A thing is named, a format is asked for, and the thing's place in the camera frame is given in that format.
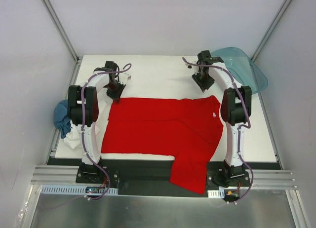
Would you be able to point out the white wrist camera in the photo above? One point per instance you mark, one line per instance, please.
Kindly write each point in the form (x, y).
(125, 77)
(191, 65)

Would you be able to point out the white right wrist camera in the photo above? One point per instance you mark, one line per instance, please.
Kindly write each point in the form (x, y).
(191, 65)

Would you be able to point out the slotted cable duct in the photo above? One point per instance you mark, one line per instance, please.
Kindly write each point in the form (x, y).
(77, 190)
(220, 193)

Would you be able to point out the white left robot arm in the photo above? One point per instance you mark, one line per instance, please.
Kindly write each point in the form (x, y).
(83, 111)

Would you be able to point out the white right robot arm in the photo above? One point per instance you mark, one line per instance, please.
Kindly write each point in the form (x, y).
(235, 111)

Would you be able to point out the white t shirt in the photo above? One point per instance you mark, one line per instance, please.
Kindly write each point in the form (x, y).
(72, 138)

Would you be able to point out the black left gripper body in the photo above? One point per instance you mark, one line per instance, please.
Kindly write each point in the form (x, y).
(116, 92)

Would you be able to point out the left slotted cable duct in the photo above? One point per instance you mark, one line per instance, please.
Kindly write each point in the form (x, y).
(77, 190)

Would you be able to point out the left corner aluminium post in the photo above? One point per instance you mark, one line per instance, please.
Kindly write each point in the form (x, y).
(60, 29)

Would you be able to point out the right slotted cable duct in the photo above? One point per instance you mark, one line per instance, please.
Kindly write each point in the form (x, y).
(220, 193)

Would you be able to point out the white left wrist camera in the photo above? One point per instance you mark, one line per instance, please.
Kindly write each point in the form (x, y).
(125, 77)

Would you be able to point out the teal translucent plastic bin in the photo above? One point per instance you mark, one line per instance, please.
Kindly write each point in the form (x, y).
(243, 69)

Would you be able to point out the aluminium rail profile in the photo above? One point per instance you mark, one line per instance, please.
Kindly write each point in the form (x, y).
(54, 175)

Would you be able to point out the red t shirt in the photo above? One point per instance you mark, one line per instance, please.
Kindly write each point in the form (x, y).
(188, 130)

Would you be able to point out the blue t shirt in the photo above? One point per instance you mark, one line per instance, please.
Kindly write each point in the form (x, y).
(61, 120)

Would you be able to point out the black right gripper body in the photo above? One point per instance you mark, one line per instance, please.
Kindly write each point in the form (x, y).
(202, 81)

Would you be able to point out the corner aluminium post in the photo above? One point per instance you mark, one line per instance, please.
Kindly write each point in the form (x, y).
(271, 28)
(60, 29)

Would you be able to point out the right corner aluminium post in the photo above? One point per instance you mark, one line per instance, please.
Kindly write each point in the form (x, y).
(271, 28)

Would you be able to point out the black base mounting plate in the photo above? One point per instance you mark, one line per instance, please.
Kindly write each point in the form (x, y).
(140, 177)

